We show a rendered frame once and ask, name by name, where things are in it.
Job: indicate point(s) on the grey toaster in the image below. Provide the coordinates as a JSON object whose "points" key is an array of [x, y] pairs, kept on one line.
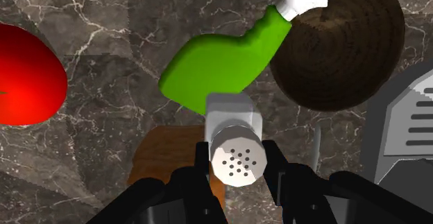
{"points": [[399, 132]]}

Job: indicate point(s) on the brown wooden block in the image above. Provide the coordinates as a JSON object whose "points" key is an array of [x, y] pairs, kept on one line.
{"points": [[165, 152]]}

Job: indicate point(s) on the white salt shaker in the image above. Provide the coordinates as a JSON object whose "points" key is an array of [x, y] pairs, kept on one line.
{"points": [[236, 138]]}

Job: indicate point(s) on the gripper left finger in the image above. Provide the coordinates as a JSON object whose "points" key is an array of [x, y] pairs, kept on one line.
{"points": [[189, 189]]}

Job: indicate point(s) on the green spray bottle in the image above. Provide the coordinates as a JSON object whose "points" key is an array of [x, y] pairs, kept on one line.
{"points": [[220, 67]]}

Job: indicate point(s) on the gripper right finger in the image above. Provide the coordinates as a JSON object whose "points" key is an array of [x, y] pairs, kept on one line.
{"points": [[304, 189]]}

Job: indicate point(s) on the red tomato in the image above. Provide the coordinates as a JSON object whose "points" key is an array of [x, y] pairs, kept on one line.
{"points": [[27, 78]]}

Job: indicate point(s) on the dark wooden bowl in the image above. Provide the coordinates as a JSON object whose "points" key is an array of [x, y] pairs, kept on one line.
{"points": [[345, 57]]}

